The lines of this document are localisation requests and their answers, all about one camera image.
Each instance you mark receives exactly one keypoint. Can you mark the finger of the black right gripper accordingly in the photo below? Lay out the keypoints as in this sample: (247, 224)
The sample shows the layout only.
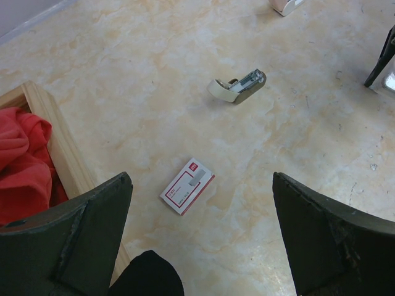
(386, 55)

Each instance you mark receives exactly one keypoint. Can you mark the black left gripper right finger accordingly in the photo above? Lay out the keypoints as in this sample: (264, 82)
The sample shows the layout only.
(332, 248)

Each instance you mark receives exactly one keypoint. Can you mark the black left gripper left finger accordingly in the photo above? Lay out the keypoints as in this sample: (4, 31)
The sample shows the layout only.
(69, 249)

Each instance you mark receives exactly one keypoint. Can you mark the red hanging garment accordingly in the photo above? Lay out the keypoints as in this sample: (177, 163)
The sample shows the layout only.
(29, 181)

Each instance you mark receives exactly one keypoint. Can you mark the black hanging garment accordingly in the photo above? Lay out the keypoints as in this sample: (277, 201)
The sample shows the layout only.
(148, 274)

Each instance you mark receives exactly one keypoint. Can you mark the wooden clothes rack frame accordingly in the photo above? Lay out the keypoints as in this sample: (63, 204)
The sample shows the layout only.
(64, 153)

